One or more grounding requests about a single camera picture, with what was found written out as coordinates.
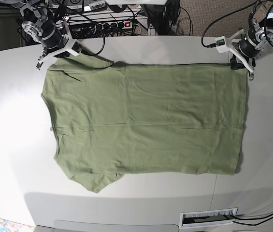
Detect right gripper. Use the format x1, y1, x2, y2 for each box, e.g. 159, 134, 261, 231
39, 26, 65, 54

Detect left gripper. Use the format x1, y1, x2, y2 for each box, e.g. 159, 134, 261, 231
230, 31, 262, 70

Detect green T-shirt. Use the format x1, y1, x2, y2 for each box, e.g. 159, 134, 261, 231
41, 55, 247, 193

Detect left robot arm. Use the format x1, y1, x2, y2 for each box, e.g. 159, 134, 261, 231
230, 0, 273, 70

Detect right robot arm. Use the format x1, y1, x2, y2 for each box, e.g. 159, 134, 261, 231
3, 0, 64, 52

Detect devices on back shelf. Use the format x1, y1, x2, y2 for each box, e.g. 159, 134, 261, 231
47, 0, 107, 14

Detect black power strip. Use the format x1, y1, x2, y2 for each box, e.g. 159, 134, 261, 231
95, 22, 133, 30

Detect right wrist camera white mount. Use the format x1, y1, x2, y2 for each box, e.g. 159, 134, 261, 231
36, 19, 84, 70

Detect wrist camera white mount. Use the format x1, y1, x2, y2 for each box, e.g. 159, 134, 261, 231
215, 28, 254, 81
36, 19, 84, 70

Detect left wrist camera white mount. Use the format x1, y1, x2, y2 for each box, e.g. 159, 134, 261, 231
215, 28, 254, 81

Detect white table leg frame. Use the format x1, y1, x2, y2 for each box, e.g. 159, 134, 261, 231
135, 5, 157, 36

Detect black cables at grommet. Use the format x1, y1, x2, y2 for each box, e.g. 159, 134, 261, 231
231, 205, 273, 227

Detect table cable grommet slot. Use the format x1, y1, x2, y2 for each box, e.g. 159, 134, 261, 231
179, 208, 238, 229

